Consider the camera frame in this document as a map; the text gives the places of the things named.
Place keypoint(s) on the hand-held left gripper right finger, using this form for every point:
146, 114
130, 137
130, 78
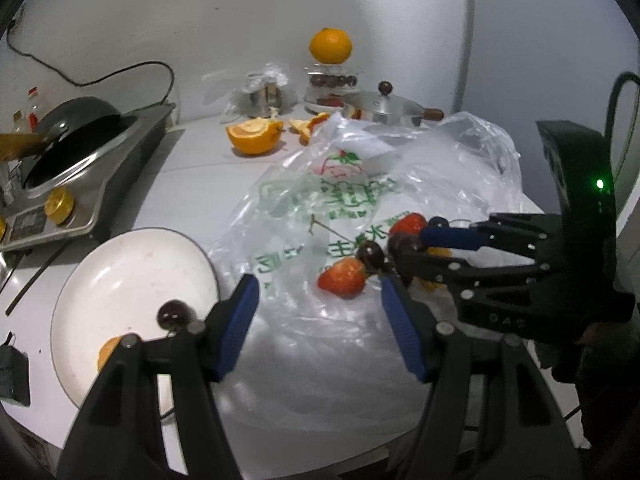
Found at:
400, 330

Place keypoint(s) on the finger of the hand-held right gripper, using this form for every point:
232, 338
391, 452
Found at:
450, 238
425, 266

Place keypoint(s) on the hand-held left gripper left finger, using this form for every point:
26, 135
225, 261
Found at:
240, 320

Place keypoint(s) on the large tangerine piece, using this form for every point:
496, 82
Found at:
431, 285

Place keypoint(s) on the dark cherry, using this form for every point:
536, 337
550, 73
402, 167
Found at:
372, 255
175, 315
404, 246

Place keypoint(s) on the red strawberry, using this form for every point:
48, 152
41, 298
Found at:
342, 277
407, 223

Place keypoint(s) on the white plate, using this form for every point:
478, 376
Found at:
130, 280

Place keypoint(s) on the clear printed plastic bag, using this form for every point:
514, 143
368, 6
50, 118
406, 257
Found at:
325, 185

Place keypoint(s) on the small tangerine segment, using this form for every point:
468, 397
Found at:
107, 352

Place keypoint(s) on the cut orange half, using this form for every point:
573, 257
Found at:
252, 137

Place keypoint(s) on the small orange wedges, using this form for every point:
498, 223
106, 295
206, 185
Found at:
301, 130

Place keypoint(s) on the clear container of cherries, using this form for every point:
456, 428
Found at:
330, 82

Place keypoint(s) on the steel induction cooker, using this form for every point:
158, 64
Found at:
125, 160

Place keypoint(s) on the dark chopstick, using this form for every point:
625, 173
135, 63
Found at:
11, 273
35, 280

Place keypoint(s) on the steel cup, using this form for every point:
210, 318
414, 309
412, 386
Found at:
267, 97

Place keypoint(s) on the whole orange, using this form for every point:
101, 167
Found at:
330, 46

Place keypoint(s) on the crumpled clear plastic bag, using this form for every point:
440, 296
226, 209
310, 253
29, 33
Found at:
225, 90

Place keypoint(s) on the black box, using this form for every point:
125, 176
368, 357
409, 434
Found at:
12, 375

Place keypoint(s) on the red cap clear bottle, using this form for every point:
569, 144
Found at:
33, 110

